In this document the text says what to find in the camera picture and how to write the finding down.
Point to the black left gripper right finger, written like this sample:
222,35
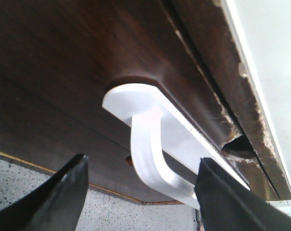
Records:
226,205

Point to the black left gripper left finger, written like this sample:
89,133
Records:
56,205

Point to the white plastic drawer handle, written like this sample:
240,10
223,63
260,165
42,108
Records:
158,128

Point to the dark wooden drawer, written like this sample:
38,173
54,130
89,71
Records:
63,72

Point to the dark wooden drawer cabinet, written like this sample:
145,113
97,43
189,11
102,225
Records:
231,72

